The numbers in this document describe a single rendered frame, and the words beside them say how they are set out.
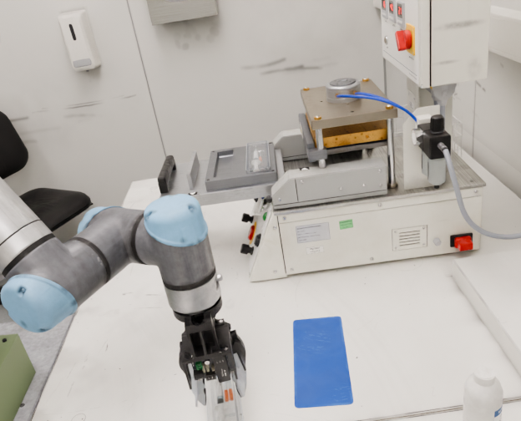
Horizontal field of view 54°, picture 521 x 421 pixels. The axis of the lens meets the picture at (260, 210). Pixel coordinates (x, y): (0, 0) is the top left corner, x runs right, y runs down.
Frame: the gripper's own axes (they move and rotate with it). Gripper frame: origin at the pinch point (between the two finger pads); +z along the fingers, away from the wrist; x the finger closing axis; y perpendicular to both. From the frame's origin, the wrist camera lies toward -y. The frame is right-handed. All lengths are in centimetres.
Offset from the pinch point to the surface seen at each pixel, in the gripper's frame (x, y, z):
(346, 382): 21.2, -2.5, 6.9
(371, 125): 42, -44, -24
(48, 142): -79, -209, 9
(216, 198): 4.8, -44.5, -13.9
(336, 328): 23.4, -16.6, 6.8
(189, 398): -6.8, -6.9, 6.7
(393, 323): 34.4, -14.6, 6.9
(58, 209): -73, -169, 31
